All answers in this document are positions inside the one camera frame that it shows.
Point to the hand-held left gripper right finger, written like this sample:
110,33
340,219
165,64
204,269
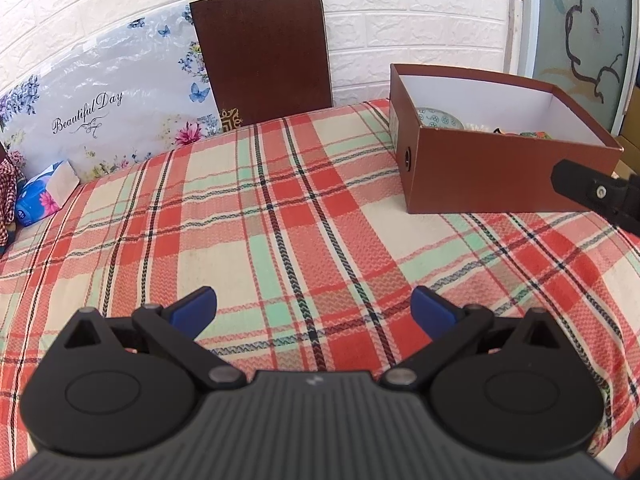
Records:
432,312

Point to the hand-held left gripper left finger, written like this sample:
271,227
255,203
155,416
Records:
192,310

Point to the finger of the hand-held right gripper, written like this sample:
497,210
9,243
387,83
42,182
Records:
580,182

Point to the brown cardboard box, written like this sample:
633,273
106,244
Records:
490,170

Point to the clear tape roll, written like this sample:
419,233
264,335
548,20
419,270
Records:
440,119

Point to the tan cardboard box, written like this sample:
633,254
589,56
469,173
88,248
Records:
631,152

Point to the red plaid blanket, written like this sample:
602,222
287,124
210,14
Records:
300,220

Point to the cartoon print door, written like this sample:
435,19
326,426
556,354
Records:
585,25

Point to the blue tissue pack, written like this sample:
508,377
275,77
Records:
42,195

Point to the red checkered cloth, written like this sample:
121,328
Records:
6,195

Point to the floral print mattress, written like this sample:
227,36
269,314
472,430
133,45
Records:
100,110

